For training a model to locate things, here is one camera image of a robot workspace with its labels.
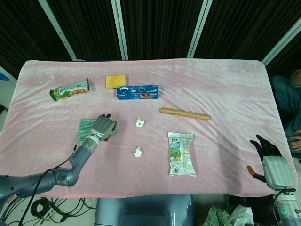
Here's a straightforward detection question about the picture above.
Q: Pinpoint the seated person in jeans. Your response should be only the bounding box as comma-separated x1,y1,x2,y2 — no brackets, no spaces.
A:
270,68,301,153

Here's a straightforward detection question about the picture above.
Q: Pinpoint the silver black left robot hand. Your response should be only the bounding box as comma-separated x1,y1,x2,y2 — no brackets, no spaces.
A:
90,113,118,142

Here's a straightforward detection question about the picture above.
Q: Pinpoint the white plastic bag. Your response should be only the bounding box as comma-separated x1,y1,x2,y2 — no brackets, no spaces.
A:
229,204,254,226

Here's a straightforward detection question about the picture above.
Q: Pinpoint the white green snack bag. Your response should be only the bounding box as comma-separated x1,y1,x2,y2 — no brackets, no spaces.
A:
167,131,197,178

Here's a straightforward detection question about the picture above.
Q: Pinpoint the white blue panel edge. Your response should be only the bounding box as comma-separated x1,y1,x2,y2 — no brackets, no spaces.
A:
0,65,17,83

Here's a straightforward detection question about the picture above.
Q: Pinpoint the pink velvet tablecloth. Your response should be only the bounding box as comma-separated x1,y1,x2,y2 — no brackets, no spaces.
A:
0,58,298,198

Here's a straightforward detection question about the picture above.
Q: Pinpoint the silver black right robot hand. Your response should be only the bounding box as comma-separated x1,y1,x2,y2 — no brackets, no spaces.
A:
246,134,295,189

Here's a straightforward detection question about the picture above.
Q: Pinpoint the yellow sponge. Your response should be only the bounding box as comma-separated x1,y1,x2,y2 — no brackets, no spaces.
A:
105,74,127,91

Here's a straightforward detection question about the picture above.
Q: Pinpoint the white partition post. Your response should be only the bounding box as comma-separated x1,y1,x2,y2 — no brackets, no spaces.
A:
37,0,78,61
262,18,301,66
111,0,129,61
187,0,213,59

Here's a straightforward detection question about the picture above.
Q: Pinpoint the blue Oreo cookie box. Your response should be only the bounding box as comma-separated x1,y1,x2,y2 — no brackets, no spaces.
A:
116,84,161,100

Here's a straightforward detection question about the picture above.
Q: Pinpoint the wooden rolling pin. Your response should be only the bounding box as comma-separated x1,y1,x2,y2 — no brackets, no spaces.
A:
159,107,210,121

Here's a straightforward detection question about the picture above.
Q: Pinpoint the blue-grey robot torso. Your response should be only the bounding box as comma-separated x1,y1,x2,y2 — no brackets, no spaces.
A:
94,194,196,226

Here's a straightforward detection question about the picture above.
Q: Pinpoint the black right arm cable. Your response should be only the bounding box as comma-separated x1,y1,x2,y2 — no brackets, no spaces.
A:
272,187,297,226

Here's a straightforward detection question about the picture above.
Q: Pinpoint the green orange snack packet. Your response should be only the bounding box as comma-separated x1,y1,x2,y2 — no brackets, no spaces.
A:
49,78,91,102

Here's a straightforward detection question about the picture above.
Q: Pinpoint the green checkered cloth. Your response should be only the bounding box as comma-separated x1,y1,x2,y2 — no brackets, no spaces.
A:
203,206,232,226

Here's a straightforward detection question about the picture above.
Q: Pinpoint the grey-green scrub brush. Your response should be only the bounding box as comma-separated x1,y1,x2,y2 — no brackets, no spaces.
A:
75,118,119,145

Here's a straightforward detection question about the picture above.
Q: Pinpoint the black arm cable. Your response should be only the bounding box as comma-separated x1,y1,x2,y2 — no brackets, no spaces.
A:
272,187,297,226
17,143,78,226

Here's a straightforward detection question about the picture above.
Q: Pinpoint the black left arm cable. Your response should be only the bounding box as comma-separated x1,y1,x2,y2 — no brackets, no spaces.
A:
17,143,78,226

